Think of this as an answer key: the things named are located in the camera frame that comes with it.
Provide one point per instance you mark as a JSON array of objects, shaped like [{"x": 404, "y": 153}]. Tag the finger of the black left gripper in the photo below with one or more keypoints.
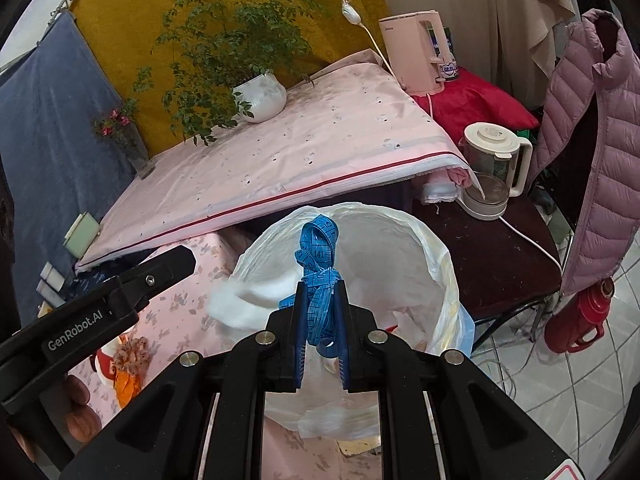
[{"x": 136, "y": 287}]

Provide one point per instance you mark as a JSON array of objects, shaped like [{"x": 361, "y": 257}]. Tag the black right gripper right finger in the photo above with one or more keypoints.
[{"x": 409, "y": 385}]

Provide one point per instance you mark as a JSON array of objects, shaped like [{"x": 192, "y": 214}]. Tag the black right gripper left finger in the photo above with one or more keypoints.
[{"x": 237, "y": 382}]

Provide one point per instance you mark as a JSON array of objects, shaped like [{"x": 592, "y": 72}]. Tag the beige spotted scrunchie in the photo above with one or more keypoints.
[{"x": 133, "y": 357}]

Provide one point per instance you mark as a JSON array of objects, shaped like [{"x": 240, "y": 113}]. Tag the blue measuring tape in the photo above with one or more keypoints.
[{"x": 316, "y": 255}]

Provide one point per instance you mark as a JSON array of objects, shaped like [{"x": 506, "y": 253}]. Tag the white socks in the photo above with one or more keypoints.
[{"x": 247, "y": 305}]

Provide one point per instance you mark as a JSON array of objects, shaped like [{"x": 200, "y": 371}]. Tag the white lined trash bin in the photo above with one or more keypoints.
[{"x": 393, "y": 265}]

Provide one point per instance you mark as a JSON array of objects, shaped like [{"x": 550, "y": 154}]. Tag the person's left hand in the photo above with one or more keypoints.
[{"x": 55, "y": 424}]

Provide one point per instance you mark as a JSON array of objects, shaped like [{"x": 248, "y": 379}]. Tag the dark blue floral cloth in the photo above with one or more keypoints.
[{"x": 87, "y": 286}]

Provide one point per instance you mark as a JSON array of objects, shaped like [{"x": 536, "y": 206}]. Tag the red white baby shoe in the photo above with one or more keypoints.
[{"x": 103, "y": 361}]

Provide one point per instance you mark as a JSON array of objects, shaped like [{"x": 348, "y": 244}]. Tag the white cosmetic tube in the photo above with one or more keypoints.
[{"x": 49, "y": 295}]

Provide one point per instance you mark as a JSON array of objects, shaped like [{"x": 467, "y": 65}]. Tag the mint green tissue box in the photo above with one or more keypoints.
[{"x": 81, "y": 235}]

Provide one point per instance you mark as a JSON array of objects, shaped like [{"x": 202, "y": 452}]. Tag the white cosmetic jar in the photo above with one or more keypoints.
[{"x": 52, "y": 276}]

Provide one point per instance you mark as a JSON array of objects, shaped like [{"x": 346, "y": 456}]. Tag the orange wrapper piece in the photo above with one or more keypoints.
[{"x": 127, "y": 386}]

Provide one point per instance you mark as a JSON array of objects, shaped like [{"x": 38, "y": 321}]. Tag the blue hanging blanket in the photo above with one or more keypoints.
[{"x": 56, "y": 165}]

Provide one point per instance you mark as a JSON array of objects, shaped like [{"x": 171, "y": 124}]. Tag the dark stool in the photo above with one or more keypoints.
[{"x": 502, "y": 266}]

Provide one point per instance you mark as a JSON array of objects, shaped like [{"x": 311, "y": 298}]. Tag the glass vase red flowers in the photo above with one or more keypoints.
[{"x": 118, "y": 126}]

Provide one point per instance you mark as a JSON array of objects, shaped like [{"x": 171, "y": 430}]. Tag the red thermos bottle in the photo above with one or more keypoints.
[{"x": 581, "y": 322}]

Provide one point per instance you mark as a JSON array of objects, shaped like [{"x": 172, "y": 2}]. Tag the pink padded table cover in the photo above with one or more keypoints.
[{"x": 351, "y": 127}]

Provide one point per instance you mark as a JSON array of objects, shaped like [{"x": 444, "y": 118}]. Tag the white glass blender jug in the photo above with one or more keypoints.
[{"x": 500, "y": 160}]

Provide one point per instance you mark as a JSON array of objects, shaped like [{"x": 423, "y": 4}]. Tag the green plant white pot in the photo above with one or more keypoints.
[{"x": 217, "y": 45}]

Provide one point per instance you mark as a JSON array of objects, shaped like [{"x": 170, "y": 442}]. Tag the yellow hanging blanket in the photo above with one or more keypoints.
[{"x": 121, "y": 35}]

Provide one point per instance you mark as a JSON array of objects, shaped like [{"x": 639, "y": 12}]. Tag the red cushion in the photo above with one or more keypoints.
[{"x": 469, "y": 99}]

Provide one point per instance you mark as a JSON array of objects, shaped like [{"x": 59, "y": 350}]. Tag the pink water dispenser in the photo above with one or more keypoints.
[{"x": 418, "y": 51}]

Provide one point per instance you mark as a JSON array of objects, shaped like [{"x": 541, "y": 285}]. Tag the pink down jacket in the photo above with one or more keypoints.
[{"x": 598, "y": 67}]

